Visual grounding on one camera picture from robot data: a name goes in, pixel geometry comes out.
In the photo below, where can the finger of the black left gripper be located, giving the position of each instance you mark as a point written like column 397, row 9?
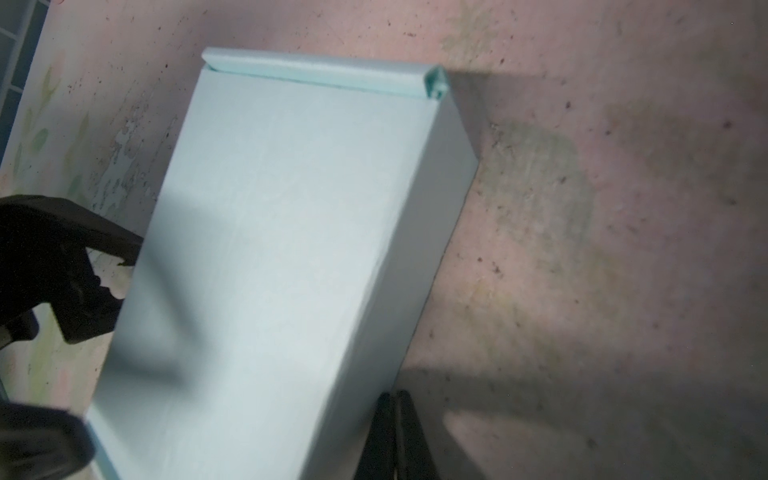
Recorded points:
column 42, row 443
column 44, row 260

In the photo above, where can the light blue paper box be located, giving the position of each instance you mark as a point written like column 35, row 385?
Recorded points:
column 300, row 225

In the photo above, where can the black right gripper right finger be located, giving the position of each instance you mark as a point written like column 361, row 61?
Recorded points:
column 414, row 460

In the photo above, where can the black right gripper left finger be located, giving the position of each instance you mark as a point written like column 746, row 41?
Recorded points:
column 378, row 444

